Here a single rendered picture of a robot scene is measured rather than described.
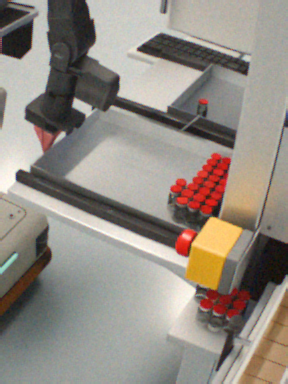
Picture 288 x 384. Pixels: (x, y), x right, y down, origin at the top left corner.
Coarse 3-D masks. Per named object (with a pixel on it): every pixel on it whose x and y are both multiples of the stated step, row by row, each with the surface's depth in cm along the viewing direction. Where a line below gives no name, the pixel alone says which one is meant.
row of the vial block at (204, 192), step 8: (224, 160) 129; (224, 168) 127; (216, 176) 125; (208, 184) 122; (216, 184) 124; (200, 192) 120; (208, 192) 121; (200, 200) 119; (192, 208) 117; (200, 208) 119; (192, 216) 118; (184, 224) 120; (192, 224) 119
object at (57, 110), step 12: (48, 96) 118; (60, 96) 117; (72, 96) 119; (36, 108) 122; (48, 108) 119; (60, 108) 119; (72, 108) 124; (48, 120) 120; (60, 120) 121; (72, 120) 122; (84, 120) 124
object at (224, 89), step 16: (208, 80) 164; (224, 80) 165; (240, 80) 163; (192, 96) 156; (208, 96) 157; (224, 96) 158; (240, 96) 159; (176, 112) 145; (192, 112) 150; (208, 112) 151; (224, 112) 152; (224, 128) 142
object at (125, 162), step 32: (96, 128) 141; (128, 128) 142; (160, 128) 139; (64, 160) 131; (96, 160) 132; (128, 160) 134; (160, 160) 135; (192, 160) 136; (96, 192) 119; (128, 192) 126; (160, 192) 127; (160, 224) 116
